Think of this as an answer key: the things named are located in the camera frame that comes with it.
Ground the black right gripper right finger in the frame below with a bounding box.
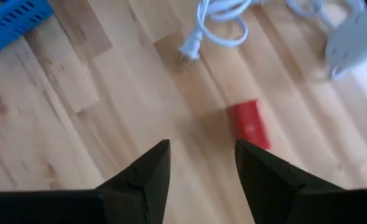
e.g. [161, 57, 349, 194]
[235, 139, 346, 224]

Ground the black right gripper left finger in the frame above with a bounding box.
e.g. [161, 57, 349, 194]
[95, 139, 172, 224]

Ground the red wall charger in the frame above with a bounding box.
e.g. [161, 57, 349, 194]
[226, 98, 272, 151]

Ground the white round puck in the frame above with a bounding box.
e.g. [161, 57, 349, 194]
[324, 5, 367, 81]

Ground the blue plastic basket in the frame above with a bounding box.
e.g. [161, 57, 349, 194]
[0, 0, 55, 55]

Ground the white power cord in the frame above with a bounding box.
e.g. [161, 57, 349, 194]
[176, 0, 367, 68]

